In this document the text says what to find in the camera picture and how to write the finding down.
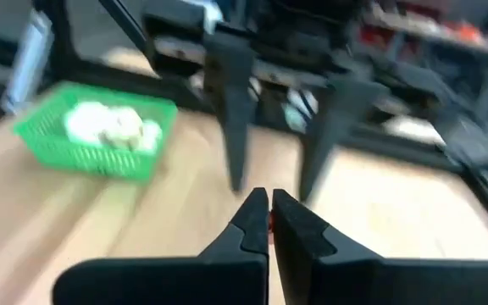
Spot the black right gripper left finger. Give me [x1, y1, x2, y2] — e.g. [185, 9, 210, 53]
[52, 187, 270, 305]

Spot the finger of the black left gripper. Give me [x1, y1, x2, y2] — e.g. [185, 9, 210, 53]
[297, 79, 392, 203]
[202, 33, 258, 195]

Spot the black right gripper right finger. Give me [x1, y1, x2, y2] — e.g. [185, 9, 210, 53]
[271, 188, 488, 305]

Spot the large white toy garlic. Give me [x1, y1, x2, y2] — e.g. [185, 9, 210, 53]
[64, 100, 114, 145]

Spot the green plastic basket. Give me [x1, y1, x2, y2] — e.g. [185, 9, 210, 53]
[13, 80, 180, 183]

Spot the white flat board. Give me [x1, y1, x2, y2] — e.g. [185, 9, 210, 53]
[0, 8, 55, 116]

